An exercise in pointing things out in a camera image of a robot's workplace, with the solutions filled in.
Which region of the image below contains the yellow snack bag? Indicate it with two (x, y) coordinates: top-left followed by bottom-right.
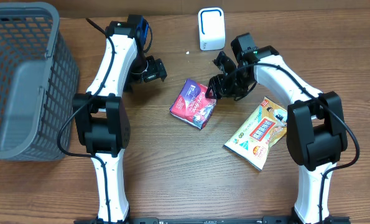
(224, 97), (287, 171)

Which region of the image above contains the grey plastic mesh basket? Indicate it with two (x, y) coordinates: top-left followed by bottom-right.
(0, 2), (79, 161)

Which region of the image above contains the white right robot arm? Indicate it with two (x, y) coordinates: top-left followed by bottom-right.
(206, 33), (360, 223)

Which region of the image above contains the red purple tissue pack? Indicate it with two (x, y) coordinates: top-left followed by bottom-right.
(170, 78), (217, 129)

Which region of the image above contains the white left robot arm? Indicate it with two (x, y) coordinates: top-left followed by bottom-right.
(57, 14), (167, 223)

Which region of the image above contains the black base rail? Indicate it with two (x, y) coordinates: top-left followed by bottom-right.
(73, 216), (351, 224)

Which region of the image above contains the white barcode scanner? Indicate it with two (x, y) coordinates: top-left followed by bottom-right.
(198, 7), (226, 51)

